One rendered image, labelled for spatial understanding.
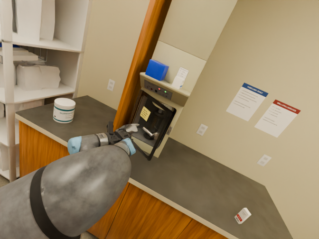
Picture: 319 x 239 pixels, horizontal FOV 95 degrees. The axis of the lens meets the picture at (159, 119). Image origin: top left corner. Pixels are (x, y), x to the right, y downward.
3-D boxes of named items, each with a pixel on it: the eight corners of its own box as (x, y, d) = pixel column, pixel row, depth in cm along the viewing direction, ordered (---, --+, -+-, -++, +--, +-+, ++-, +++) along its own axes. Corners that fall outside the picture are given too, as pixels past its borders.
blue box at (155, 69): (150, 73, 95) (154, 59, 92) (164, 79, 94) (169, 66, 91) (144, 74, 86) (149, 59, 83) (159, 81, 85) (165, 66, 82)
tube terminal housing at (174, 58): (135, 127, 142) (166, 45, 111) (165, 143, 139) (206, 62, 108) (122, 139, 119) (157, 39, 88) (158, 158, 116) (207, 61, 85)
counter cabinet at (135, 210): (75, 157, 200) (86, 98, 164) (214, 235, 179) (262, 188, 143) (19, 195, 139) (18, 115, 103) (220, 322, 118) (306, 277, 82)
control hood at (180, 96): (141, 86, 100) (146, 71, 96) (184, 106, 97) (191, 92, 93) (134, 87, 90) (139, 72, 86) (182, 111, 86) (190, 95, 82)
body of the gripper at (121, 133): (128, 147, 79) (108, 152, 69) (120, 137, 83) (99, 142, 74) (133, 136, 76) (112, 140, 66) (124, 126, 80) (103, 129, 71)
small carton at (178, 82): (173, 85, 92) (177, 76, 89) (181, 88, 90) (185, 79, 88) (171, 85, 87) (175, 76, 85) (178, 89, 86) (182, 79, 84)
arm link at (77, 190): (113, 129, 19) (126, 133, 67) (25, 171, 17) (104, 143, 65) (152, 207, 19) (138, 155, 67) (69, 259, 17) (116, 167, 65)
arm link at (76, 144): (70, 161, 59) (64, 143, 62) (96, 154, 68) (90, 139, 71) (75, 153, 55) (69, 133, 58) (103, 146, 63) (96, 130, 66)
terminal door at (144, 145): (125, 135, 117) (142, 89, 100) (150, 161, 101) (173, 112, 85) (125, 135, 116) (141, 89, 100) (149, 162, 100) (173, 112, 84)
